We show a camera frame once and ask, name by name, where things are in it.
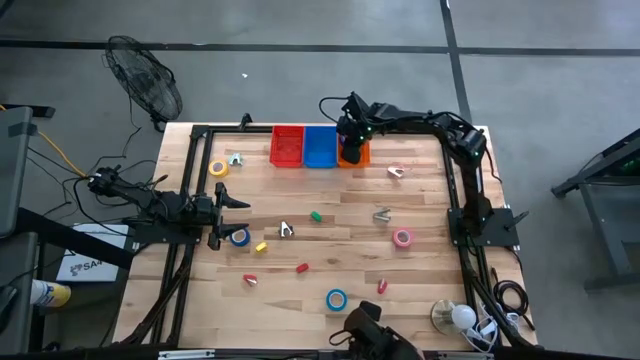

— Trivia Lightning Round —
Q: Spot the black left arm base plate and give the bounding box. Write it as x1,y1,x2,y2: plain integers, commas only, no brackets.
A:
127,219,204,246

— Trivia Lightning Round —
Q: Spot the blue plastic basket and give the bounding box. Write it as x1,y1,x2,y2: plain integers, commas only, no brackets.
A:
303,125,340,169

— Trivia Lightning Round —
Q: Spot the black fan cable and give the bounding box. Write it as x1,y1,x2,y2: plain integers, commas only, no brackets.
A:
87,97,144,174

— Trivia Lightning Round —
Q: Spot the white printed box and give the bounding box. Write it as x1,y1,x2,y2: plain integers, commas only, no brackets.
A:
55,223,130,284

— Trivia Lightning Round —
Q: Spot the silver rail bracket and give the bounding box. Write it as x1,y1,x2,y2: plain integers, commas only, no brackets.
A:
437,351,494,360
158,349,216,360

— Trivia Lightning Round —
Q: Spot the black diagonal beam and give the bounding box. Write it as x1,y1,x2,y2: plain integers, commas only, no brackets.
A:
17,207,136,271

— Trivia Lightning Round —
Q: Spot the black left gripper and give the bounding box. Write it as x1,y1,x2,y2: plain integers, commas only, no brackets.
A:
192,181,252,252

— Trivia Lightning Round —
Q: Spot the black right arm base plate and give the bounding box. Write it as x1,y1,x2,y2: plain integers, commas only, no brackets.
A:
448,207,530,247

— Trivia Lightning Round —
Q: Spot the light blue tape roll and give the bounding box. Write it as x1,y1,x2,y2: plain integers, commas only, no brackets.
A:
325,288,349,313

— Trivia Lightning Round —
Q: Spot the red plastic basket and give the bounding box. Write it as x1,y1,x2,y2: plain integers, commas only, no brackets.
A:
269,124,306,169

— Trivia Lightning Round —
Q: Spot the orange plastic basket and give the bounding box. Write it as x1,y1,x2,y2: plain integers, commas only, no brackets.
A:
337,127,372,169

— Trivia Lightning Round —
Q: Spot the yellow floor cable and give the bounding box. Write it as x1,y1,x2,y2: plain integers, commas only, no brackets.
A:
0,103,89,179

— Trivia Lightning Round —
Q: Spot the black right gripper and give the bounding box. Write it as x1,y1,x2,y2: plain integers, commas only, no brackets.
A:
337,117,375,166

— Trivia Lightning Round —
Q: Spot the coiled black cable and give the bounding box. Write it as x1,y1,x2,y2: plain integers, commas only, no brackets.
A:
492,267,536,331

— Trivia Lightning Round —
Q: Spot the black floor fan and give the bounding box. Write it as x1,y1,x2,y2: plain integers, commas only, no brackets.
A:
102,34,184,132

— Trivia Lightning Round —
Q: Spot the pink tape roll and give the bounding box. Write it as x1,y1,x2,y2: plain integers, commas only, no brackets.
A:
392,227,415,250

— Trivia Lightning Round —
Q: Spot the white lamp cable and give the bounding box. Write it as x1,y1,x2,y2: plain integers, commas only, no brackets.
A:
459,299,521,351

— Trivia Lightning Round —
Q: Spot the black aluminium table frame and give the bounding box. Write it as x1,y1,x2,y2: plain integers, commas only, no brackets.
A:
114,122,540,360

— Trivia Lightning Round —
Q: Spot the yellow white spray can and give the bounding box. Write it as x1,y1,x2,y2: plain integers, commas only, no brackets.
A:
29,278,72,309

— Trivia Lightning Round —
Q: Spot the grey metal table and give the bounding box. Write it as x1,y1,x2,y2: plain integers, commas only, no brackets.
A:
550,127,640,294

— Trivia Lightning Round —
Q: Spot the dark blue tape roll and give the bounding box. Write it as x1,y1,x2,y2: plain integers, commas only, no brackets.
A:
229,227,252,248

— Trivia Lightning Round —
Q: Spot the yellow tape roll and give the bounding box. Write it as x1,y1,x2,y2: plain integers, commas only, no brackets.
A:
208,158,230,179

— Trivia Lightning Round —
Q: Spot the table lamp with white bulb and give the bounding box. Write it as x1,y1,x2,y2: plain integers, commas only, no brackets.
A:
430,298,478,337

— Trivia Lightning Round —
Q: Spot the grey plastic cart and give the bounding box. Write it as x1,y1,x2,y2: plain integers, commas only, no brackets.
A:
0,105,40,357

